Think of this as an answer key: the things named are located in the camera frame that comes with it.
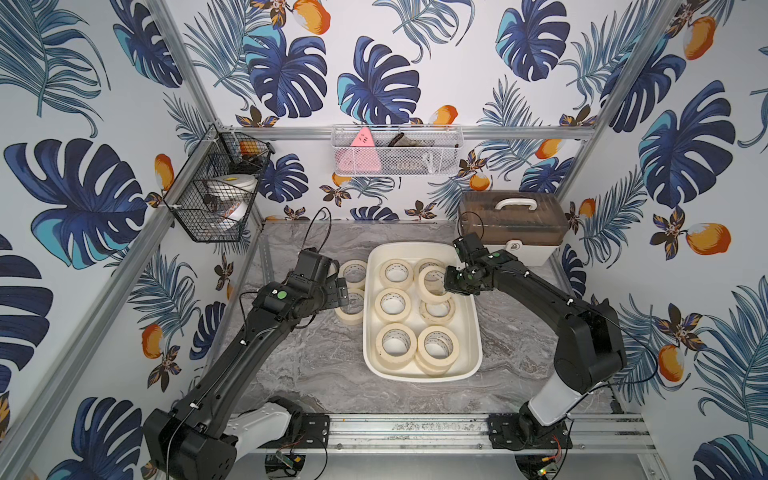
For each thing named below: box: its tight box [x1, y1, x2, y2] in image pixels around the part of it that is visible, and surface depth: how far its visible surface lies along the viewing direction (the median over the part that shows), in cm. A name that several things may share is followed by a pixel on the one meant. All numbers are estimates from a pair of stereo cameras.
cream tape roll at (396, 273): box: [379, 258, 415, 290], surface depth 105 cm
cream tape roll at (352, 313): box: [334, 288, 365, 325], surface depth 96 cm
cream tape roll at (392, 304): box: [374, 288, 411, 321], surface depth 97 cm
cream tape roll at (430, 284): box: [417, 264, 451, 305], surface depth 88 cm
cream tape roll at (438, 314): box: [419, 296, 457, 326], surface depth 94 cm
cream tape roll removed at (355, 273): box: [338, 259, 368, 289], surface depth 106 cm
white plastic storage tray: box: [362, 242, 483, 383], surface depth 89 cm
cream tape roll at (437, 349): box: [416, 326, 460, 377], surface depth 84 cm
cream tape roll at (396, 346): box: [375, 323, 418, 370], surface depth 85 cm
